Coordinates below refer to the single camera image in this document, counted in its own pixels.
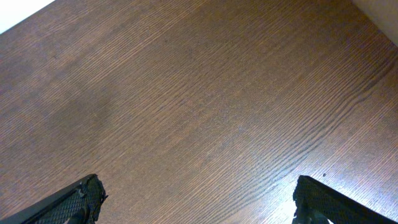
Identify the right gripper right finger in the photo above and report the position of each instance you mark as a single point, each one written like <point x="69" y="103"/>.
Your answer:
<point x="318" y="203"/>

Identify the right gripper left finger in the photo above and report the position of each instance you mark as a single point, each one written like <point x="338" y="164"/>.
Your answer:
<point x="80" y="202"/>

